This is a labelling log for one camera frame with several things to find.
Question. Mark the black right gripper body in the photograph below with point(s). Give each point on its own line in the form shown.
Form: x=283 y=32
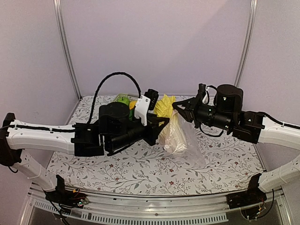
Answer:
x=199 y=112

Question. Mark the pale green plastic basket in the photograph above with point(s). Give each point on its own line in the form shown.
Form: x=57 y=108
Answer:
x=130 y=96

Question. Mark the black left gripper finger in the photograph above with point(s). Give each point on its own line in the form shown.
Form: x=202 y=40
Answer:
x=153 y=118
x=164 y=132

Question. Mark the toy napa cabbage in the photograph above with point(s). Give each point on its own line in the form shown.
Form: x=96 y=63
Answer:
x=176 y=141

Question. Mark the clear zip top bag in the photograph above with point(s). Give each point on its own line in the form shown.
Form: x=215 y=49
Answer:
x=192 y=153

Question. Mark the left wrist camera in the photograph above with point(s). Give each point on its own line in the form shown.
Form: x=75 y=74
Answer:
x=144 y=103

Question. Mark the right aluminium frame post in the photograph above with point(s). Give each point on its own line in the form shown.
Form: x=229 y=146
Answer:
x=247 y=42

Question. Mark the aluminium frame post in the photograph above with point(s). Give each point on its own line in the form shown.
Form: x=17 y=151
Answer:
x=247 y=42
x=65 y=48

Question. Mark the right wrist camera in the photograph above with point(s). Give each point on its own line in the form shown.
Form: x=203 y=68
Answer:
x=204 y=91

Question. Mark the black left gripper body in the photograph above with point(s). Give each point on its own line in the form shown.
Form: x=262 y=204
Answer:
x=153 y=127

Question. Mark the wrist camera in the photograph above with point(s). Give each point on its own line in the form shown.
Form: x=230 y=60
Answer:
x=144 y=103
x=204 y=91

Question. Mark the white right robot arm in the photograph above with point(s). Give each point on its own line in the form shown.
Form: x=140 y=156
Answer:
x=253 y=127

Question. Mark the floral patterned table mat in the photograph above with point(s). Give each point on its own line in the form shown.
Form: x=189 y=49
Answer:
x=151 y=170

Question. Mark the left aluminium frame post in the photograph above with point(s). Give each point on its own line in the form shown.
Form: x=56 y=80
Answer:
x=65 y=48

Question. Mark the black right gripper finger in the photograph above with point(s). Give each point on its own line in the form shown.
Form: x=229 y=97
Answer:
x=186 y=103
x=187 y=114

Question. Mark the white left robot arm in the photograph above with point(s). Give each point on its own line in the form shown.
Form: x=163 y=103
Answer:
x=116 y=129

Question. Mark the front aluminium rail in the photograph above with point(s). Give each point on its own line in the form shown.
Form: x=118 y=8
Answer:
x=108 y=208

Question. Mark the green toy apple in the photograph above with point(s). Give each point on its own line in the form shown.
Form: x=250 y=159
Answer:
x=124 y=100

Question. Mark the yellow toy lemon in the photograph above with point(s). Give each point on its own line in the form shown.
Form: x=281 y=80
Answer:
x=132 y=104

